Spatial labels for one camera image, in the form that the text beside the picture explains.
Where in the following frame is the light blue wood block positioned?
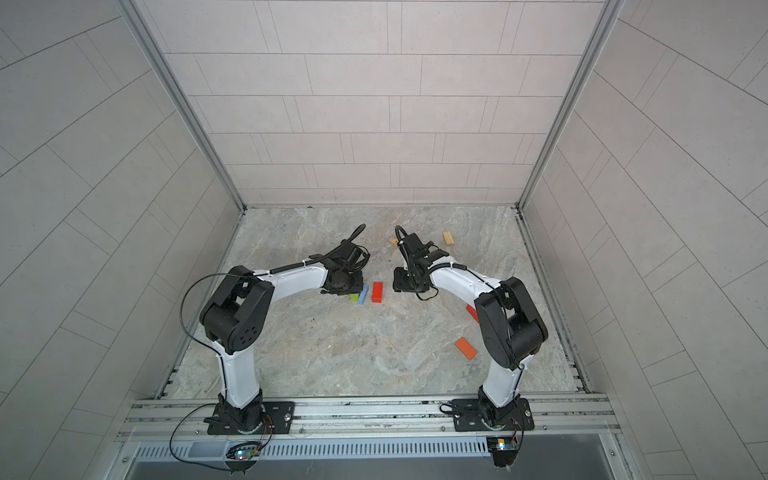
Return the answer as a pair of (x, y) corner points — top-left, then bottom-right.
(358, 285), (369, 305)

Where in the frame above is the red wood block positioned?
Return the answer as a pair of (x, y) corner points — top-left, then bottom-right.
(371, 282), (384, 303)
(466, 305), (479, 322)

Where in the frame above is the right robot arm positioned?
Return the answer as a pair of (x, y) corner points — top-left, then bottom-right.
(393, 226), (548, 428)

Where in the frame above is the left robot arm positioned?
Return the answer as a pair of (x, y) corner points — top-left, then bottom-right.
(199, 239), (370, 432)

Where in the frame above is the orange wood block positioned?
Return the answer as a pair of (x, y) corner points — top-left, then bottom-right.
(455, 337), (478, 361)

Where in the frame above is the right controller board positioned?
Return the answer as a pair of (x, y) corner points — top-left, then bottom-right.
(486, 436), (521, 468)

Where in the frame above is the controller board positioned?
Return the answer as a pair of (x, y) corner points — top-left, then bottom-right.
(225, 441), (263, 462)
(486, 436), (521, 468)

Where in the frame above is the left controller board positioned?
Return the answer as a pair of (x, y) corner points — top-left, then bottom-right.
(225, 441), (263, 462)

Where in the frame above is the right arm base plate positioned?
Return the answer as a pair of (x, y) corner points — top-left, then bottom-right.
(439, 397), (535, 432)

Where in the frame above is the left black cable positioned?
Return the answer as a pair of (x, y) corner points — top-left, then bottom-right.
(169, 272), (241, 472)

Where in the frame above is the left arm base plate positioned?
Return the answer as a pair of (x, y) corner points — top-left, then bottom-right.
(204, 401), (296, 435)

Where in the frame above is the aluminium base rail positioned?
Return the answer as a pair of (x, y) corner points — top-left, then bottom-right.
(116, 393), (621, 441)

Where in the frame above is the aluminium left corner post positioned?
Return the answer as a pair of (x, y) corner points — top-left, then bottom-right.
(115, 0), (247, 215)

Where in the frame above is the aluminium corner post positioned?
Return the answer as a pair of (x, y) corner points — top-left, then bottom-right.
(115, 0), (247, 215)
(516, 0), (624, 212)

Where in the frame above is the aluminium right corner post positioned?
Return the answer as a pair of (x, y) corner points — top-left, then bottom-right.
(516, 0), (624, 212)

